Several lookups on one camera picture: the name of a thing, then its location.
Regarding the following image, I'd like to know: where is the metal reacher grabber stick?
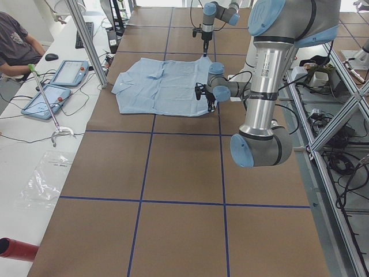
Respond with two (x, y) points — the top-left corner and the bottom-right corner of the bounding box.
(28, 64), (75, 147)

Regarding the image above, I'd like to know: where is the light blue button-up shirt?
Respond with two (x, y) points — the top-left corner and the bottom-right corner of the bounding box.
(112, 57), (212, 117)

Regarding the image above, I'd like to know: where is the black computer mouse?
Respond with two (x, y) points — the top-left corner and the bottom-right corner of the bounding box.
(44, 53), (59, 61)

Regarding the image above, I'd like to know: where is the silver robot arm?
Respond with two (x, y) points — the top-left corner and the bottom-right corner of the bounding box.
(199, 0), (243, 57)
(196, 1), (341, 167)

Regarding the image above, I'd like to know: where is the clear plastic bag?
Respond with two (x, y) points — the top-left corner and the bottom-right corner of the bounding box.
(14, 151), (75, 210)

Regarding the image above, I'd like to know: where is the seated person dark shirt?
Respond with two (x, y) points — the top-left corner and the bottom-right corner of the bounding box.
(1, 12), (46, 77)

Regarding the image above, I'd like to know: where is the blue teach pendant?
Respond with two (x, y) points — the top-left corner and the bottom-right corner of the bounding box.
(50, 60), (89, 87)
(21, 84), (71, 121)

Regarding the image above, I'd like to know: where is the black keyboard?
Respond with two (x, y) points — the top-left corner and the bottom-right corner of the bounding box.
(75, 21), (95, 49)

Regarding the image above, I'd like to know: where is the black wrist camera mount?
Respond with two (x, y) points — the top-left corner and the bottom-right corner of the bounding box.
(194, 83), (206, 100)
(192, 26), (202, 38)

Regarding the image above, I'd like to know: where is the aluminium frame post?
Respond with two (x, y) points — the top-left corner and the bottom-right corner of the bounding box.
(65, 0), (108, 88)

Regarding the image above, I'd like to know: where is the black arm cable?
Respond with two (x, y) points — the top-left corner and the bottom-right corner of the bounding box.
(227, 72), (254, 110)

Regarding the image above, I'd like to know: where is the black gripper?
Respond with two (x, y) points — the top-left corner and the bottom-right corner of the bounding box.
(201, 30), (212, 57)
(205, 93), (216, 113)

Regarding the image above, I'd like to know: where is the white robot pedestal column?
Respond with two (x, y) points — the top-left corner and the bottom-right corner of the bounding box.
(228, 38), (257, 83)

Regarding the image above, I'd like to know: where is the blue teach pendant far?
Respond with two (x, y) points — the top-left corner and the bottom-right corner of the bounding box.
(50, 60), (89, 87)

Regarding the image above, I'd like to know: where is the red cylinder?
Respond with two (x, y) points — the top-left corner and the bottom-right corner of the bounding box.
(1, 238), (39, 262)

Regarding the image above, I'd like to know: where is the blue teach pendant near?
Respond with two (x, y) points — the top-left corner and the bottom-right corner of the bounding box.
(21, 84), (71, 121)

